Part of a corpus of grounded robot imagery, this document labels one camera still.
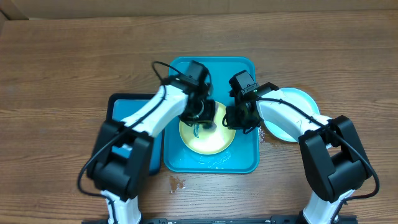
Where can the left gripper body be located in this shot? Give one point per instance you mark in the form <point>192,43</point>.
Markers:
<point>203,113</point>

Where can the green scrub sponge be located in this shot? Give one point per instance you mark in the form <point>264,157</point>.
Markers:
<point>209,126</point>

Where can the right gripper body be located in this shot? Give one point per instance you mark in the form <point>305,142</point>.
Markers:
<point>236,118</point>

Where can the light blue plate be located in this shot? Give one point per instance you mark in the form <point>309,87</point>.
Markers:
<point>305,103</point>

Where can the large teal plastic tray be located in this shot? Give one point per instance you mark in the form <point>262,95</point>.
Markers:
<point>242,155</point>

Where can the small black tray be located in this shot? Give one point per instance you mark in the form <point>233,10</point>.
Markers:
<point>121,105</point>

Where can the yellow-green plate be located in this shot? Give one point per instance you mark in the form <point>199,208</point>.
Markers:
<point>211,140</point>

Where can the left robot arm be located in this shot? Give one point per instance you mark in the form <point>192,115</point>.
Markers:
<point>121,156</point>

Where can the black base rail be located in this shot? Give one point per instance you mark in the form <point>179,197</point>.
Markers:
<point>276,219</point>

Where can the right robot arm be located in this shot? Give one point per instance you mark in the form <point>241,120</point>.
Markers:
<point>333,157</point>

